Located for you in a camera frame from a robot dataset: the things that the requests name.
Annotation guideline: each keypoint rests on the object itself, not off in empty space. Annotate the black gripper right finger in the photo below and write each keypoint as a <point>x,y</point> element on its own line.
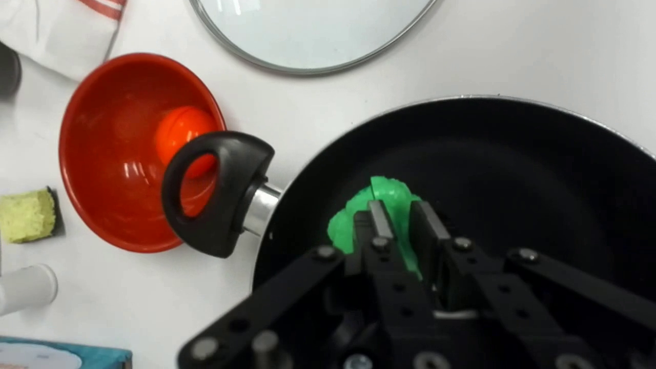
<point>492,301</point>

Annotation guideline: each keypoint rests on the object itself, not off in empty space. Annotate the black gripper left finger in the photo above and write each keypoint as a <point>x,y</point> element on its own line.
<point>382,274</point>

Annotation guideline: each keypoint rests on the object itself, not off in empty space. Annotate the green toy vegetable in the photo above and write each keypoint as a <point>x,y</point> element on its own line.
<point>389,196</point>

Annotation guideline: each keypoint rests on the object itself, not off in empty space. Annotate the orange toy ball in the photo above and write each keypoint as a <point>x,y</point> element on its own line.
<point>176,130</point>

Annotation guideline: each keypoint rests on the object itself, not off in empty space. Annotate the black cooking pot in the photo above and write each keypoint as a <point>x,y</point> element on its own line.
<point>513,177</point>

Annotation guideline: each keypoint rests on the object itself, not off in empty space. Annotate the glass pot lid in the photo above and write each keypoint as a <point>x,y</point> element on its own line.
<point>307,34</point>

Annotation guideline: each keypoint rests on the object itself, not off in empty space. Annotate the red bowl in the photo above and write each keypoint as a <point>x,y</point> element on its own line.
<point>114,156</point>

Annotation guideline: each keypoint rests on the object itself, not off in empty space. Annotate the blue printed carton box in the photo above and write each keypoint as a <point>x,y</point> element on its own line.
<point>67,356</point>

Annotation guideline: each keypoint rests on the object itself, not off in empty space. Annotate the white cylindrical bottle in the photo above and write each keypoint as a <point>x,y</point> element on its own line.
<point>27,287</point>

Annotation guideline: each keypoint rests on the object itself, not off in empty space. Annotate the yellow sponge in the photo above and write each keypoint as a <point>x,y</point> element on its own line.
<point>27,215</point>

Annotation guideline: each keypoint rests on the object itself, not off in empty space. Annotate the white towel with red stripes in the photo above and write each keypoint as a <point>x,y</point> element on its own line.
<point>62,42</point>

